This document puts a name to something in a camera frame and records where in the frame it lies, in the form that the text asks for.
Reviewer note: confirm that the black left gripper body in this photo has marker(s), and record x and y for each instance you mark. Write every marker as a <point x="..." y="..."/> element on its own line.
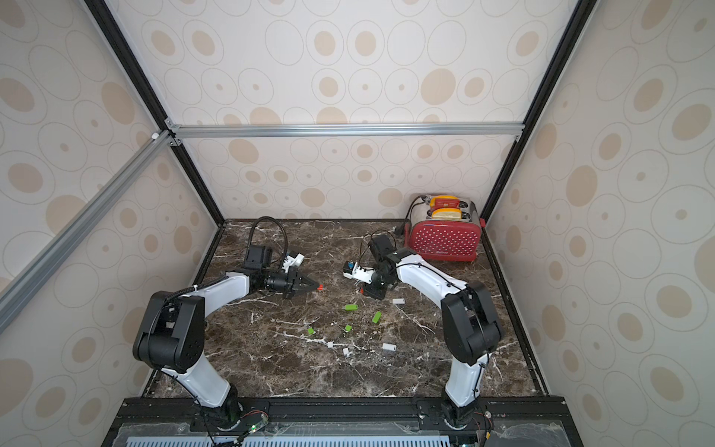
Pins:
<point x="281" y="282"/>

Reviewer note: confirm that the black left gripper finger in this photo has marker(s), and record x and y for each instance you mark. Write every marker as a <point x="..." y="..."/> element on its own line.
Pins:
<point x="308" y="291"/>
<point x="306" y="282"/>

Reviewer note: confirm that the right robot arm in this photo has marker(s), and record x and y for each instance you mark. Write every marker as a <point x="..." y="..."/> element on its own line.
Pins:
<point x="471" y="327"/>

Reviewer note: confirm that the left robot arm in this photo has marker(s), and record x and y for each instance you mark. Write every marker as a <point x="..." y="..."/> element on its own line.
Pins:
<point x="171" y="336"/>

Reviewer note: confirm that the red polka dot toaster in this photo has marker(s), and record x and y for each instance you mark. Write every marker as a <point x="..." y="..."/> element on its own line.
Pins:
<point x="443" y="228"/>

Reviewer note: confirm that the silver aluminium crossbar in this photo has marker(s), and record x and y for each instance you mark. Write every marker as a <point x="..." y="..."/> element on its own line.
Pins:
<point x="348" y="130"/>

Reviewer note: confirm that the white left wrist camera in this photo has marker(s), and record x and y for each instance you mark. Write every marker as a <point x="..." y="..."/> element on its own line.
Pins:
<point x="292" y="260"/>

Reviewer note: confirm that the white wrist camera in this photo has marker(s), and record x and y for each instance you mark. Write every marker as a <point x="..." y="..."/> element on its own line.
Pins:
<point x="292" y="260"/>
<point x="359" y="273"/>

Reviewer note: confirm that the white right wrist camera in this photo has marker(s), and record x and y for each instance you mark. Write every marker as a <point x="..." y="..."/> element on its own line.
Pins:
<point x="359" y="273"/>

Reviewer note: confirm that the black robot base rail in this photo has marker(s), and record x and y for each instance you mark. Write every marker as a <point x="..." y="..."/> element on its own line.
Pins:
<point x="540" y="421"/>

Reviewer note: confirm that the silver aluminium side rail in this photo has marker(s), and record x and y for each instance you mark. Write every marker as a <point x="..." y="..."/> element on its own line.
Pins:
<point x="25" y="287"/>

